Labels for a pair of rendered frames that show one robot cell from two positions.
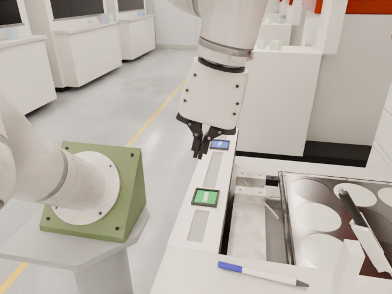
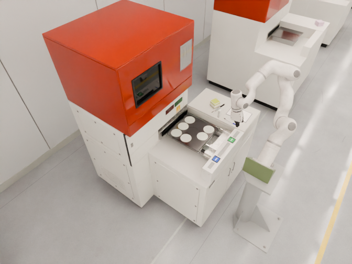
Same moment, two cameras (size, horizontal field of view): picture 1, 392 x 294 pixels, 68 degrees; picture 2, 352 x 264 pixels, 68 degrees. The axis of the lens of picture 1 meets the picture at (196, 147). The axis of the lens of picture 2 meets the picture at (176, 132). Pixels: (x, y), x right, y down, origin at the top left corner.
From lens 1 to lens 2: 2.45 m
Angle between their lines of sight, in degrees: 102
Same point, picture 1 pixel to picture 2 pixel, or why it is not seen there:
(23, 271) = not seen: outside the picture
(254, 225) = (218, 142)
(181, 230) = (240, 134)
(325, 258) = (210, 128)
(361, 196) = (184, 136)
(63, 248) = not seen: hidden behind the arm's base
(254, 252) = (222, 136)
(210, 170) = (224, 149)
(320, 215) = (201, 135)
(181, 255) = (242, 129)
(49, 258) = not seen: hidden behind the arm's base
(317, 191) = (194, 142)
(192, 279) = (241, 125)
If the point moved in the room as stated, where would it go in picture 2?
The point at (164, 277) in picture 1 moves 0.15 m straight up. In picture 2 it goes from (246, 127) to (249, 114)
